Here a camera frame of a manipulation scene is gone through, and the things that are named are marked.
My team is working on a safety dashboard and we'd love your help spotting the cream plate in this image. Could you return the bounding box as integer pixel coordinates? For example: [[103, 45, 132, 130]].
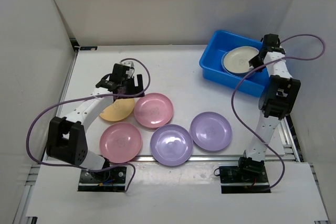
[[222, 46, 259, 77]]

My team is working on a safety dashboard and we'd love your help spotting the yellow plate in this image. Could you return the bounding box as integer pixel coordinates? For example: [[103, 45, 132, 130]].
[[100, 98, 135, 122]]

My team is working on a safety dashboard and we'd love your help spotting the pink plate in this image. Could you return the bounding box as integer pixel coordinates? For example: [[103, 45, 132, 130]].
[[133, 93, 174, 129], [99, 122, 142, 164]]

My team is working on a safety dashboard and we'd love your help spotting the purple plate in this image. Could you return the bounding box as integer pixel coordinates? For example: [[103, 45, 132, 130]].
[[150, 124, 193, 167], [190, 112, 233, 152]]

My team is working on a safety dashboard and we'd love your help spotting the light blue plate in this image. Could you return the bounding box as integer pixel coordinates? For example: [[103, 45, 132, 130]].
[[221, 51, 252, 77]]

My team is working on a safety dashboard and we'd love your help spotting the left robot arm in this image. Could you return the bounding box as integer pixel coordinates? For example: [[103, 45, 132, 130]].
[[46, 58, 146, 182]]

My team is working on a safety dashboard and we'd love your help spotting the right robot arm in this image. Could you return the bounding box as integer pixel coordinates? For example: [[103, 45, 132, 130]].
[[236, 34, 301, 182]]

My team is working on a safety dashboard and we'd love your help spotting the blue plastic bin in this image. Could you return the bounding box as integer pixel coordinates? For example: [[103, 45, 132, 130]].
[[199, 30, 262, 88]]

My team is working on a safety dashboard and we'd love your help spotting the small black label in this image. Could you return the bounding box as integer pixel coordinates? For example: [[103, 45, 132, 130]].
[[79, 46, 98, 51]]

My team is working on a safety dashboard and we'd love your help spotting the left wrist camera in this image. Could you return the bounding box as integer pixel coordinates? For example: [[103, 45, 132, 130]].
[[120, 60, 134, 71]]

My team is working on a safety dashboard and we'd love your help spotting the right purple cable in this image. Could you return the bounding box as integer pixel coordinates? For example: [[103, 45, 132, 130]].
[[230, 34, 327, 189]]

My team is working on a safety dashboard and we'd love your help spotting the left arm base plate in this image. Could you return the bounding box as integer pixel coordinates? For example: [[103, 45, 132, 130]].
[[77, 166, 127, 193]]

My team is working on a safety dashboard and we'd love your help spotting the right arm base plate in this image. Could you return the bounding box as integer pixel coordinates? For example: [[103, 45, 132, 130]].
[[213, 162, 271, 194]]

